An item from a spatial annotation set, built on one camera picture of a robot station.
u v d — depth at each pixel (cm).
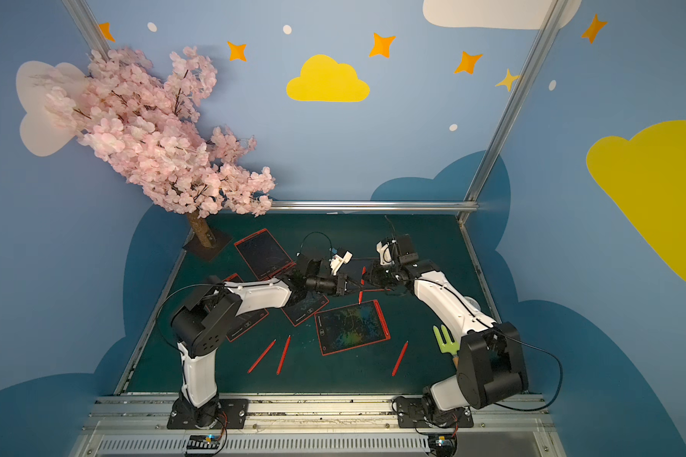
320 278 79
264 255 109
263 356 84
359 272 86
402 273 64
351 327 91
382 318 93
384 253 78
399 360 84
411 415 74
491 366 43
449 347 87
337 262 84
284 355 84
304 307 95
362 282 86
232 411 75
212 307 56
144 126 64
